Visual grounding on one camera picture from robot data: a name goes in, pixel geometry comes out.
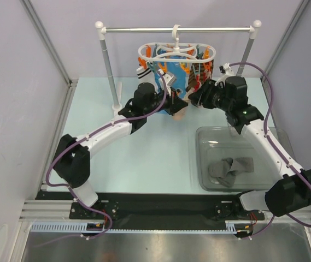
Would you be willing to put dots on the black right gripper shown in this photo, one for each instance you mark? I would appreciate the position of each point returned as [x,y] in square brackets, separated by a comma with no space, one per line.
[204,96]

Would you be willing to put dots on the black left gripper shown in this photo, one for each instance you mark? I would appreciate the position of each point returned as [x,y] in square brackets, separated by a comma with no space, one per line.
[175,103]

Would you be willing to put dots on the grey sock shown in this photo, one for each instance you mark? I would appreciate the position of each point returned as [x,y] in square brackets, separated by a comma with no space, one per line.
[242,164]
[220,171]

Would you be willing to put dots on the beige red sock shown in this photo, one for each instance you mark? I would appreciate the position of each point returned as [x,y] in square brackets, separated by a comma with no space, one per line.
[178,116]

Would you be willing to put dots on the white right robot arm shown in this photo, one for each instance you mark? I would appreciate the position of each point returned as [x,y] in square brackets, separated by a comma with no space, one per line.
[292,189]

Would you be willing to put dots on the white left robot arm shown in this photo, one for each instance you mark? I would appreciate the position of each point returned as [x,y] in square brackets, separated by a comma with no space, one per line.
[72,157]

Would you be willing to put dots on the white clip sock hanger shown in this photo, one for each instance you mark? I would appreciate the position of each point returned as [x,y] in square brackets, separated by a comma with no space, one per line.
[176,51]

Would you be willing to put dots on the brown striped sock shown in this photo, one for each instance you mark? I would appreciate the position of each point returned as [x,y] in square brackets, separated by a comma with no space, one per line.
[199,73]

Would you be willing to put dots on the blue cartoon print sock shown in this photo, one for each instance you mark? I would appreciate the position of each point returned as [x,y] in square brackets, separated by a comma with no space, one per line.
[176,69]

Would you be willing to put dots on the white striped sock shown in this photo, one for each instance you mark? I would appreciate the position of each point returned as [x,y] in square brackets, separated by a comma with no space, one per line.
[145,73]

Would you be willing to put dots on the clear plastic bin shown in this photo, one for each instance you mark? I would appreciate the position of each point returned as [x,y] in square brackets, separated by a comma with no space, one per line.
[216,143]

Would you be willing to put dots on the white drying rack stand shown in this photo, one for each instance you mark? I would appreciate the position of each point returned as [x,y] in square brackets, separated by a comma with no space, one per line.
[228,93]

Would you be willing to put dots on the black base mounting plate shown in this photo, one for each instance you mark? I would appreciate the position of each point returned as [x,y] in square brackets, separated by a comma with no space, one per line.
[184,212]

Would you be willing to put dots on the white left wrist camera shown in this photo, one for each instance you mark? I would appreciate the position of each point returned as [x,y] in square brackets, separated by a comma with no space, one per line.
[165,78]

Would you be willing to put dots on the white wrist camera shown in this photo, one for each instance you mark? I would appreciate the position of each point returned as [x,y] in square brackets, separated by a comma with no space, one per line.
[226,72]
[165,78]

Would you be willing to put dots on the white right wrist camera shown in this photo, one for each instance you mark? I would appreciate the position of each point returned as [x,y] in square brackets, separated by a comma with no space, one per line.
[226,72]

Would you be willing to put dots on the blue slotted cable duct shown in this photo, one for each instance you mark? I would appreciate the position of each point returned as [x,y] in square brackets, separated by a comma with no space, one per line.
[67,227]

